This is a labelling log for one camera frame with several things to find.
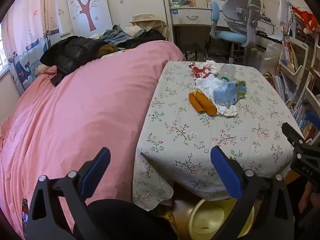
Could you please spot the person's black trouser leg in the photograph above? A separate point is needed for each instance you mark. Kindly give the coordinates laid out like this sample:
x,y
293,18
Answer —
x,y
130,220

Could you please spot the row of colourful books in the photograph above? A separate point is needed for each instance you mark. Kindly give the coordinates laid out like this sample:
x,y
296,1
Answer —
x,y
288,55

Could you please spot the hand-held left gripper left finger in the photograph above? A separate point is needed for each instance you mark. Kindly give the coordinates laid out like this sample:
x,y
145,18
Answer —
x,y
96,172

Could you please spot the small white tissue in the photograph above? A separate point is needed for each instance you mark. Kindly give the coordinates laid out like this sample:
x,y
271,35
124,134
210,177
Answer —
x,y
231,111

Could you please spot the stack of blue books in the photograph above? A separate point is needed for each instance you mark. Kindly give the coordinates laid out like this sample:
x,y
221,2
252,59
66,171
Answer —
x,y
305,120

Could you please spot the red bag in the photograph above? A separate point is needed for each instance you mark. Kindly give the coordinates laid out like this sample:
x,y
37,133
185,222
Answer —
x,y
306,17

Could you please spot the red snack wrapper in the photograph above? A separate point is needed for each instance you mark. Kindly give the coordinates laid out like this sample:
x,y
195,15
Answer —
x,y
201,72

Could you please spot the colourful printed item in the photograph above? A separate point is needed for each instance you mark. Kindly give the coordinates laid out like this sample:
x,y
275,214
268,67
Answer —
x,y
168,217

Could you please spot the black garment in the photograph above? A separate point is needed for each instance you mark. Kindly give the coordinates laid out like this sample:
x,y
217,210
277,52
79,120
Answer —
x,y
150,38

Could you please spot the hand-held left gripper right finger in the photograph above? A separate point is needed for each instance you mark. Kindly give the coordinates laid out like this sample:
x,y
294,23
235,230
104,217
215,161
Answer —
x,y
226,172

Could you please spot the shelf of upright books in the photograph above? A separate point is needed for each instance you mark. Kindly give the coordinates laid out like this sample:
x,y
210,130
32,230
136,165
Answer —
x,y
293,20

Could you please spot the black puffer jacket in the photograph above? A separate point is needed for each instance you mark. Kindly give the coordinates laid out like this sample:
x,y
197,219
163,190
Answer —
x,y
72,52

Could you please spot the narrow white book rack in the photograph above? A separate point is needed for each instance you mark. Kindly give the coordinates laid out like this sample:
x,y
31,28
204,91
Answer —
x,y
295,72

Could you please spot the beige garment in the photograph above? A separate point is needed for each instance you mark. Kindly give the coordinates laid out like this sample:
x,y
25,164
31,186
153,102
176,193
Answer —
x,y
147,20

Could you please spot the grey and blue desk chair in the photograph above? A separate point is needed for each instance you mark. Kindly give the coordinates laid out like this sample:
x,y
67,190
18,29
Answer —
x,y
231,36

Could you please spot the white crumpled cloth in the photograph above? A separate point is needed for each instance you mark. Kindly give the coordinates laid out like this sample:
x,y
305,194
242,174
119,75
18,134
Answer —
x,y
212,63

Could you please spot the brown plush item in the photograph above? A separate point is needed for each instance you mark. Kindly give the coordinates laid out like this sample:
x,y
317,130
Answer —
x,y
106,50

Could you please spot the floral tablecloth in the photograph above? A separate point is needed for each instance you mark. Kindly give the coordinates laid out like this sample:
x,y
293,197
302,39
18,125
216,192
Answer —
x,y
200,140

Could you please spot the white desk with drawer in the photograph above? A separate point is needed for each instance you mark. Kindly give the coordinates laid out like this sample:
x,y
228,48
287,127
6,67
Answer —
x,y
185,17

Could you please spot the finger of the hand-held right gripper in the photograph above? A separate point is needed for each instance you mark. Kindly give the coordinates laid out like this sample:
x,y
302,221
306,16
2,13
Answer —
x,y
313,120
291,132

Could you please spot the blue denim garment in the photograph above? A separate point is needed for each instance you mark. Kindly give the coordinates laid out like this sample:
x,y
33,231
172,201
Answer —
x,y
115,35

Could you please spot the pink curtain with whale print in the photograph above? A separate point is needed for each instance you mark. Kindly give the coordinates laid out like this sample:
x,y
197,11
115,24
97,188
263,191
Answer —
x,y
25,30

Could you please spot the yellow plastic basin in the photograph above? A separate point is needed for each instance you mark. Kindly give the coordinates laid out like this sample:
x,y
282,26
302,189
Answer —
x,y
207,220

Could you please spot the clear plastic bottle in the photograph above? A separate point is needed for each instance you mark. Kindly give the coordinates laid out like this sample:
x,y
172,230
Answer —
x,y
226,72

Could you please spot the blue milk carton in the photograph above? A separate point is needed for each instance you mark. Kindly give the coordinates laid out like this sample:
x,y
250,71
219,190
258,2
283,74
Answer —
x,y
227,93

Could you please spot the pink bed blanket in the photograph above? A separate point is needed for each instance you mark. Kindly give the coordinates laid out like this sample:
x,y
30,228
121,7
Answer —
x,y
87,117

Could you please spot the translucent plastic bag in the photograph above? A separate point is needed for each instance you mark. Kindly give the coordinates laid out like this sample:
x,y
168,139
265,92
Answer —
x,y
271,55

